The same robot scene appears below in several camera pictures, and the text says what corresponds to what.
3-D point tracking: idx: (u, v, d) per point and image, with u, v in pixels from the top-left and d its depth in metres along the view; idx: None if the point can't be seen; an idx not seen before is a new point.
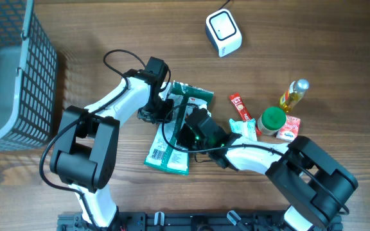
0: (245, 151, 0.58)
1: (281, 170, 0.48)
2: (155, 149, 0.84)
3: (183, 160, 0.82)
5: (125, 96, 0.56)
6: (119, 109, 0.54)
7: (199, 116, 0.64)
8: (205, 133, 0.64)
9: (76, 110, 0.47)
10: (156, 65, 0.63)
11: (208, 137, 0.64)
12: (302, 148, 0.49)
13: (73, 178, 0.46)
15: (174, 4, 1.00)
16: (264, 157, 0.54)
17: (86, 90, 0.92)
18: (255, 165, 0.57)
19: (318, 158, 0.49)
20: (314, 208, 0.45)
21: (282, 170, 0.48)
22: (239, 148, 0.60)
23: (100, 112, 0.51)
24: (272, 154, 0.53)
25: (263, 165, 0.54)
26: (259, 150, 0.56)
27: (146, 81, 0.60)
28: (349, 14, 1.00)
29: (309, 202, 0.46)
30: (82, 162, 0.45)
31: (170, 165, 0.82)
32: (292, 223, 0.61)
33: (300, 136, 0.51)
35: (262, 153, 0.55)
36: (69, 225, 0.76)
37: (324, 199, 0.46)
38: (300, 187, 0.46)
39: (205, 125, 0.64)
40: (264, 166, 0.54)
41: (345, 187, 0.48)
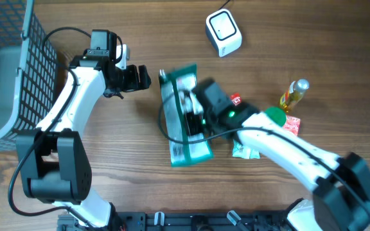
0: (268, 139, 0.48)
1: (331, 191, 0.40)
2: (174, 148, 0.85)
3: (202, 146, 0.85)
5: (77, 95, 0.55)
6: (74, 114, 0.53)
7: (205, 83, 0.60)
8: (211, 100, 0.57)
9: (29, 135, 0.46)
10: (100, 38, 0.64)
11: (215, 106, 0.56)
12: (353, 166, 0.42)
13: (51, 197, 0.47)
15: (174, 4, 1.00)
16: (304, 162, 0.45)
17: None
18: (279, 161, 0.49)
19: (367, 180, 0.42)
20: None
21: (334, 192, 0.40)
22: (263, 132, 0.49)
23: (54, 126, 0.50)
24: (317, 163, 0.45)
25: (302, 173, 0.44)
26: (298, 151, 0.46)
27: (95, 66, 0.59)
28: (348, 14, 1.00)
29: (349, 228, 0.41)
30: (56, 180, 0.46)
31: (194, 156, 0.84)
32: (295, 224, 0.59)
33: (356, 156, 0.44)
35: (301, 156, 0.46)
36: (69, 225, 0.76)
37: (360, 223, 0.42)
38: (343, 211, 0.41)
39: (211, 91, 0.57)
40: (304, 176, 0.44)
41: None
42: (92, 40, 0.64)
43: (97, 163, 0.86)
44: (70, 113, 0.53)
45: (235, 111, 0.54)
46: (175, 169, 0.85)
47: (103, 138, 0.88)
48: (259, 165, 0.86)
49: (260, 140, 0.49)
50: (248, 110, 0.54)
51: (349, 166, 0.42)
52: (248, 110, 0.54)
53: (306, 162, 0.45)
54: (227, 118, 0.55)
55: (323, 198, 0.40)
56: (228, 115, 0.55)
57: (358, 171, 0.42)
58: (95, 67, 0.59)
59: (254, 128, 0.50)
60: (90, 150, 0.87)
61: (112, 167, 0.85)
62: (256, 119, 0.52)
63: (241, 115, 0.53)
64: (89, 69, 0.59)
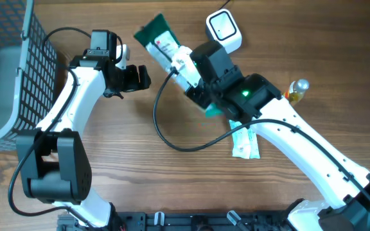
0: (293, 138, 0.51)
1: (358, 213, 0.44)
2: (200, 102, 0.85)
3: None
5: (77, 95, 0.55)
6: (74, 114, 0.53)
7: (209, 47, 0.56)
8: (215, 68, 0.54)
9: (29, 135, 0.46)
10: (100, 38, 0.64)
11: (220, 77, 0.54)
12: None
13: (52, 197, 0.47)
15: (174, 4, 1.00)
16: (335, 176, 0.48)
17: None
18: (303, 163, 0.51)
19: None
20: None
21: (361, 213, 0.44)
22: (287, 128, 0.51)
23: (54, 126, 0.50)
24: (347, 179, 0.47)
25: (330, 187, 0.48)
26: (329, 162, 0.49)
27: (95, 66, 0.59)
28: (348, 15, 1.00)
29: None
30: (57, 180, 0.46)
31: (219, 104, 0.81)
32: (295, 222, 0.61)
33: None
35: (332, 168, 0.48)
36: (69, 225, 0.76)
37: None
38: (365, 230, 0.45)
39: (216, 58, 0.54)
40: (332, 189, 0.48)
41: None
42: (92, 40, 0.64)
43: (97, 163, 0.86)
44: (69, 113, 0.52)
45: (249, 92, 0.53)
46: (175, 169, 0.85)
47: (104, 138, 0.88)
48: (259, 165, 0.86)
49: (281, 135, 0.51)
50: (264, 90, 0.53)
51: None
52: (264, 89, 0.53)
53: (336, 174, 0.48)
54: (239, 94, 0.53)
55: (351, 220, 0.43)
56: (240, 94, 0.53)
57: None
58: (95, 67, 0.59)
59: (277, 123, 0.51)
60: (90, 150, 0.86)
61: (112, 167, 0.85)
62: (273, 106, 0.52)
63: (257, 95, 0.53)
64: (90, 69, 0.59)
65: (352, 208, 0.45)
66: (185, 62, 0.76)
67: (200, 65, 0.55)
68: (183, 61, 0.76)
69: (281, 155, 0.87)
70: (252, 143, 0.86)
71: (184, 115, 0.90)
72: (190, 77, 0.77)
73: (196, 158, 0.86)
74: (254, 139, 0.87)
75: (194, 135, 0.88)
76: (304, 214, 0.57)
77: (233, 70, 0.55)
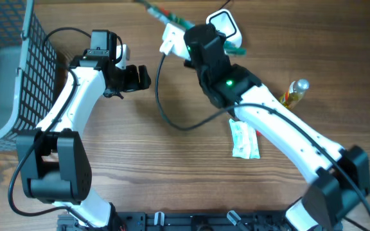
0: (271, 119, 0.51)
1: (332, 185, 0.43)
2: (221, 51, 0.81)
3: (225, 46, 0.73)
5: (77, 94, 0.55)
6: (74, 115, 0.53)
7: (205, 33, 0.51)
8: (209, 58, 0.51)
9: (29, 135, 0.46)
10: (100, 38, 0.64)
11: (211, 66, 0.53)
12: (355, 161, 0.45)
13: (52, 198, 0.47)
15: (174, 4, 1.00)
16: (307, 149, 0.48)
17: None
18: (280, 142, 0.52)
19: (365, 174, 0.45)
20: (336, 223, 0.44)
21: (334, 185, 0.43)
22: (265, 111, 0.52)
23: (54, 126, 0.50)
24: (319, 153, 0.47)
25: (302, 159, 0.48)
26: (302, 138, 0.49)
27: (95, 67, 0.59)
28: (347, 15, 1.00)
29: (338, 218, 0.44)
30: (56, 180, 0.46)
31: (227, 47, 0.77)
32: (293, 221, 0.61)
33: (358, 149, 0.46)
35: (304, 142, 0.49)
36: (69, 225, 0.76)
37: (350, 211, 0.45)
38: (338, 203, 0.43)
39: (212, 49, 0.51)
40: (304, 162, 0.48)
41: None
42: (92, 40, 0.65)
43: (97, 163, 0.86)
44: (69, 113, 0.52)
45: (233, 81, 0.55)
46: (175, 169, 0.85)
47: (103, 138, 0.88)
48: (259, 165, 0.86)
49: (261, 118, 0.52)
50: (248, 81, 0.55)
51: (351, 159, 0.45)
52: (248, 79, 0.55)
53: (308, 149, 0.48)
54: (225, 85, 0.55)
55: (322, 191, 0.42)
56: (225, 83, 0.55)
57: (360, 165, 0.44)
58: (95, 67, 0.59)
59: (256, 106, 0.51)
60: (90, 150, 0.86)
61: (112, 167, 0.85)
62: (254, 94, 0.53)
63: (240, 85, 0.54)
64: (90, 69, 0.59)
65: (325, 179, 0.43)
66: (171, 43, 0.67)
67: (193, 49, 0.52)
68: (169, 42, 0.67)
69: (281, 155, 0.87)
70: (252, 142, 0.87)
71: (184, 115, 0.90)
72: (182, 56, 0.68)
73: (196, 159, 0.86)
74: (254, 139, 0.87)
75: (194, 135, 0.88)
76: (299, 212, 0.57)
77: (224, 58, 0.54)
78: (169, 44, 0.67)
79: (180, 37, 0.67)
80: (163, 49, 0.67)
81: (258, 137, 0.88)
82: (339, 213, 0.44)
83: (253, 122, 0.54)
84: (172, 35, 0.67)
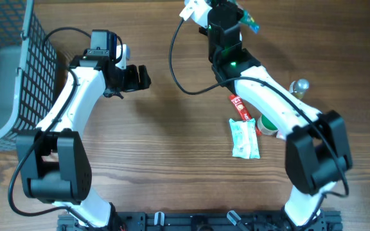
0: (263, 90, 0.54)
1: (306, 139, 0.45)
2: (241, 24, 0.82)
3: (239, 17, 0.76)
5: (77, 94, 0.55)
6: (73, 115, 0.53)
7: (229, 20, 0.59)
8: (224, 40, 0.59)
9: (29, 135, 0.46)
10: (100, 38, 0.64)
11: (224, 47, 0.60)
12: (330, 122, 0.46)
13: (51, 197, 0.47)
15: (174, 4, 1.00)
16: (287, 111, 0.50)
17: None
18: (266, 110, 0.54)
19: (340, 136, 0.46)
20: (310, 181, 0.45)
21: (308, 140, 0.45)
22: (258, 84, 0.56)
23: (54, 126, 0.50)
24: (299, 115, 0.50)
25: (282, 120, 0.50)
26: (284, 102, 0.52)
27: (96, 67, 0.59)
28: (348, 15, 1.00)
29: (313, 176, 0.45)
30: (56, 180, 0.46)
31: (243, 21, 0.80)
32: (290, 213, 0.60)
33: (333, 113, 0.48)
35: (286, 106, 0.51)
36: (69, 225, 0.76)
37: (326, 172, 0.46)
38: (312, 158, 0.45)
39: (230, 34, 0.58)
40: (284, 122, 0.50)
41: (344, 167, 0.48)
42: (92, 39, 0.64)
43: (97, 163, 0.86)
44: (70, 113, 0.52)
45: (237, 62, 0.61)
46: (175, 169, 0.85)
47: (103, 138, 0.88)
48: (259, 165, 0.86)
49: (252, 89, 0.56)
50: (250, 63, 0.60)
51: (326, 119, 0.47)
52: (250, 63, 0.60)
53: (289, 112, 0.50)
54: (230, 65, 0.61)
55: (296, 144, 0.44)
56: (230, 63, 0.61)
57: (334, 127, 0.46)
58: (95, 67, 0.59)
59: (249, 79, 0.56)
60: (90, 150, 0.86)
61: (112, 167, 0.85)
62: (252, 70, 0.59)
63: (242, 67, 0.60)
64: (90, 69, 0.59)
65: (300, 134, 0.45)
66: (191, 11, 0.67)
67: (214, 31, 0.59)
68: (189, 9, 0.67)
69: (281, 156, 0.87)
70: (252, 143, 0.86)
71: (184, 115, 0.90)
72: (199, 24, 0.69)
73: (196, 159, 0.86)
74: (254, 139, 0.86)
75: (194, 135, 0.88)
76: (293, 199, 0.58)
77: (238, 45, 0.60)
78: (189, 11, 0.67)
79: (203, 6, 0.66)
80: (182, 14, 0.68)
81: (259, 137, 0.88)
82: (312, 170, 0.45)
83: (247, 96, 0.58)
84: (194, 3, 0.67)
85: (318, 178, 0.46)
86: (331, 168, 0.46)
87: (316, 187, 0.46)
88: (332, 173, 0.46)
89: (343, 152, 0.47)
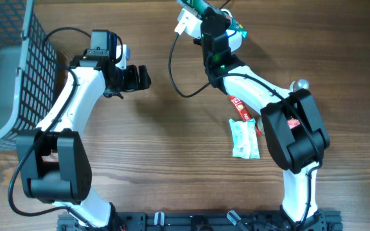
0: (245, 83, 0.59)
1: (277, 113, 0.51)
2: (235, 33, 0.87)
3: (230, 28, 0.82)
5: (78, 94, 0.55)
6: (73, 115, 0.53)
7: (216, 28, 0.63)
8: (215, 47, 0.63)
9: (29, 135, 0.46)
10: (100, 38, 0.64)
11: (215, 53, 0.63)
12: (300, 99, 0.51)
13: (51, 197, 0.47)
15: (174, 4, 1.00)
16: (263, 94, 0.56)
17: None
18: (249, 98, 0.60)
19: (311, 111, 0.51)
20: (288, 153, 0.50)
21: (279, 113, 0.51)
22: (241, 77, 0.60)
23: (54, 126, 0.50)
24: (273, 95, 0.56)
25: (260, 101, 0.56)
26: (261, 87, 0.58)
27: (96, 67, 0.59)
28: (347, 15, 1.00)
29: (289, 147, 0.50)
30: (56, 180, 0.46)
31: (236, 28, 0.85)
32: (288, 210, 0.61)
33: (305, 90, 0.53)
35: (262, 90, 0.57)
36: (69, 225, 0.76)
37: (302, 144, 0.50)
38: (285, 130, 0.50)
39: (221, 42, 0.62)
40: (261, 102, 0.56)
41: (321, 143, 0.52)
42: (92, 39, 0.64)
43: (97, 163, 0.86)
44: (69, 113, 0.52)
45: (226, 65, 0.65)
46: (175, 169, 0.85)
47: (103, 138, 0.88)
48: (259, 165, 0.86)
49: (236, 82, 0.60)
50: (237, 64, 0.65)
51: (298, 96, 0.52)
52: (238, 64, 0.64)
53: (265, 95, 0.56)
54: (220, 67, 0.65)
55: (268, 116, 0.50)
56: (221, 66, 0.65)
57: (304, 102, 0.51)
58: (95, 67, 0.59)
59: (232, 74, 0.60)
60: (90, 150, 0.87)
61: (112, 167, 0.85)
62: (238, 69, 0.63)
63: (230, 68, 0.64)
64: (90, 69, 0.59)
65: (273, 108, 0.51)
66: (184, 25, 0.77)
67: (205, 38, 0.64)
68: (183, 24, 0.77)
69: None
70: (252, 142, 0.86)
71: (184, 115, 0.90)
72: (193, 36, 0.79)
73: (196, 159, 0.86)
74: (254, 139, 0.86)
75: (194, 135, 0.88)
76: (288, 192, 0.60)
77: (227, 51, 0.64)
78: (183, 26, 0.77)
79: (193, 21, 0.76)
80: (177, 29, 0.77)
81: (259, 137, 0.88)
82: (284, 142, 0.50)
83: (233, 90, 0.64)
84: (185, 18, 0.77)
85: (294, 150, 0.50)
86: (307, 142, 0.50)
87: (293, 160, 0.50)
88: (308, 147, 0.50)
89: (317, 126, 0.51)
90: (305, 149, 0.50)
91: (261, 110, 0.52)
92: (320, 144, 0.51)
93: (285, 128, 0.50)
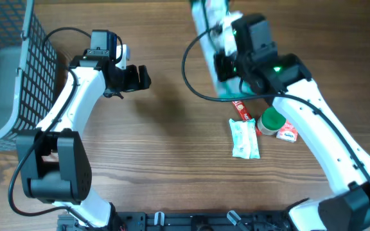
0: (315, 124, 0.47)
1: (361, 199, 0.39)
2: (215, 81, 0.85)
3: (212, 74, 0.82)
5: (78, 94, 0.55)
6: (73, 115, 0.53)
7: (254, 17, 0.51)
8: (253, 43, 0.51)
9: (29, 134, 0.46)
10: (100, 38, 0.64)
11: (255, 50, 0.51)
12: None
13: (52, 197, 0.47)
15: (174, 4, 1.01)
16: (344, 163, 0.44)
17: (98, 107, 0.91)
18: (316, 151, 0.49)
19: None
20: None
21: (364, 201, 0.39)
22: (309, 110, 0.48)
23: (54, 126, 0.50)
24: (357, 169, 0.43)
25: (336, 168, 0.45)
26: (342, 146, 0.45)
27: (96, 67, 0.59)
28: (347, 15, 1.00)
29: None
30: (56, 180, 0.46)
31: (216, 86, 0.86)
32: (295, 219, 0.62)
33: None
35: (343, 154, 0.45)
36: (69, 225, 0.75)
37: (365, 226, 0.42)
38: (361, 218, 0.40)
39: (257, 32, 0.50)
40: (339, 174, 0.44)
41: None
42: (92, 40, 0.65)
43: (97, 163, 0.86)
44: (69, 113, 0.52)
45: (281, 68, 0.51)
46: (175, 169, 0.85)
47: (103, 138, 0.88)
48: (259, 165, 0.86)
49: (302, 115, 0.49)
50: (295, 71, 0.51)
51: None
52: (297, 71, 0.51)
53: (345, 160, 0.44)
54: (271, 71, 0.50)
55: (351, 204, 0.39)
56: (272, 69, 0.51)
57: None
58: (95, 67, 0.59)
59: (301, 102, 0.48)
60: (90, 150, 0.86)
61: (112, 167, 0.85)
62: (302, 88, 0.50)
63: (287, 76, 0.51)
64: (89, 69, 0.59)
65: (356, 192, 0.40)
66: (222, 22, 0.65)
67: (237, 34, 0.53)
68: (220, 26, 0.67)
69: (281, 156, 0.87)
70: (252, 143, 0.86)
71: (184, 115, 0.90)
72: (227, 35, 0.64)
73: (196, 159, 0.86)
74: (254, 139, 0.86)
75: (194, 135, 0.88)
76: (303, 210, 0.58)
77: (271, 48, 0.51)
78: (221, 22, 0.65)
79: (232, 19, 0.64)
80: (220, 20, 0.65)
81: (258, 137, 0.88)
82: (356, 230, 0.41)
83: (291, 117, 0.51)
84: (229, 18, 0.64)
85: None
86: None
87: None
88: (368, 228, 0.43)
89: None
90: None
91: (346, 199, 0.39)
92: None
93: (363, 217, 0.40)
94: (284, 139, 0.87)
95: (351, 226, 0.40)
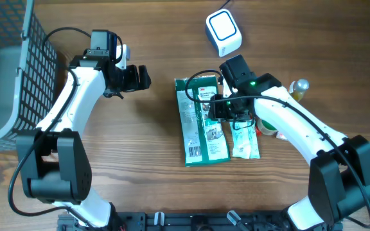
0: (284, 113, 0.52)
1: (331, 164, 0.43)
2: (196, 146, 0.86)
3: (220, 148, 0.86)
5: (78, 94, 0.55)
6: (73, 115, 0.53)
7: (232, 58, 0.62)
8: (233, 73, 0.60)
9: (29, 135, 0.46)
10: (100, 38, 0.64)
11: (237, 77, 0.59)
12: (355, 145, 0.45)
13: (52, 197, 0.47)
15: (174, 4, 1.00)
16: (311, 136, 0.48)
17: (98, 107, 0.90)
18: (289, 136, 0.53)
19: (367, 162, 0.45)
20: (336, 210, 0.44)
21: (334, 166, 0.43)
22: (279, 104, 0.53)
23: (54, 127, 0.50)
24: (324, 140, 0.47)
25: (306, 145, 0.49)
26: (308, 127, 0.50)
27: (96, 67, 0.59)
28: (348, 14, 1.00)
29: (338, 206, 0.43)
30: (56, 180, 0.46)
31: (211, 156, 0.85)
32: (294, 217, 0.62)
33: (359, 136, 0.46)
35: (310, 131, 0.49)
36: (69, 225, 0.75)
37: (351, 197, 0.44)
38: (337, 186, 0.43)
39: (234, 63, 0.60)
40: (309, 148, 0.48)
41: None
42: (91, 38, 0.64)
43: (97, 163, 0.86)
44: (69, 113, 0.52)
45: (257, 82, 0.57)
46: (175, 169, 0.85)
47: (103, 138, 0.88)
48: (259, 165, 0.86)
49: (273, 110, 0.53)
50: (270, 83, 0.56)
51: (354, 146, 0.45)
52: (270, 83, 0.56)
53: (313, 136, 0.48)
54: (249, 87, 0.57)
55: (321, 169, 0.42)
56: (249, 85, 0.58)
57: (361, 151, 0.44)
58: (95, 67, 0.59)
59: (270, 99, 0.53)
60: (90, 150, 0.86)
61: (112, 167, 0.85)
62: (273, 91, 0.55)
63: (262, 87, 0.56)
64: (90, 69, 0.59)
65: (326, 158, 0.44)
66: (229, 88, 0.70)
67: (223, 71, 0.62)
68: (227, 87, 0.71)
69: (281, 155, 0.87)
70: (252, 142, 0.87)
71: None
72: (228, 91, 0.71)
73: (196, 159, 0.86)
74: (254, 139, 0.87)
75: None
76: (300, 207, 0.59)
77: (250, 74, 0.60)
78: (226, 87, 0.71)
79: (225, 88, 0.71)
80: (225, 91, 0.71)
81: (258, 137, 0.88)
82: (337, 198, 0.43)
83: (265, 114, 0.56)
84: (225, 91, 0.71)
85: (342, 206, 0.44)
86: (356, 191, 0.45)
87: (342, 216, 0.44)
88: (357, 203, 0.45)
89: None
90: (354, 204, 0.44)
91: (313, 162, 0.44)
92: None
93: (338, 183, 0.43)
94: (284, 139, 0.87)
95: (327, 190, 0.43)
